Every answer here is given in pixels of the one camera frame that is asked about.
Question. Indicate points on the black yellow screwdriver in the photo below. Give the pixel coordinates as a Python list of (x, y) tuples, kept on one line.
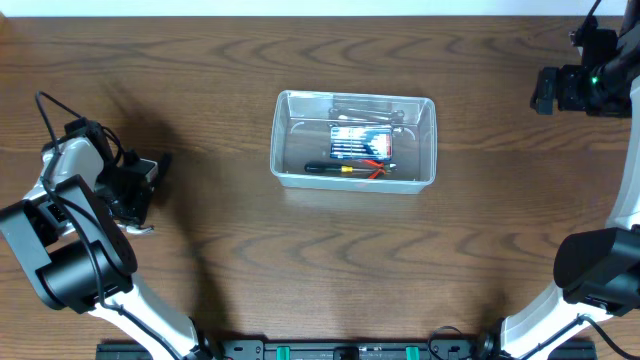
[(333, 168)]

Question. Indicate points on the small silver wrench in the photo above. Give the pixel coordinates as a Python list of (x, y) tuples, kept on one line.
[(362, 115)]

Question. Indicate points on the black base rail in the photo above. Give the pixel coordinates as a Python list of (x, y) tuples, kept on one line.
[(442, 347)]

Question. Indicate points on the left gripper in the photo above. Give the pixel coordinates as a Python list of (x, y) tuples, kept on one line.
[(139, 206)]

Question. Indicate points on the red handled pliers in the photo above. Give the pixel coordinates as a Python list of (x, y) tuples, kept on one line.
[(379, 168)]

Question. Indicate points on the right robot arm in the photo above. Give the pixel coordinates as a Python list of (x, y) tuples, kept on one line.
[(596, 273)]

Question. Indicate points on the clear plastic container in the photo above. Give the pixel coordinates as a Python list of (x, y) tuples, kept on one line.
[(301, 134)]

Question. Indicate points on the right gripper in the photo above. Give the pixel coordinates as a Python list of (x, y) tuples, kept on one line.
[(571, 97)]

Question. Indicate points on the small claw hammer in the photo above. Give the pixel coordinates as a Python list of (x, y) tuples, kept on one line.
[(135, 194)]

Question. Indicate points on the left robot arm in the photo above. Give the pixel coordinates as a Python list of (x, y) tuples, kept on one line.
[(69, 235)]

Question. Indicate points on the blue precision screwdriver set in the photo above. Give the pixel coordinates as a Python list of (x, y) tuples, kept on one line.
[(361, 143)]

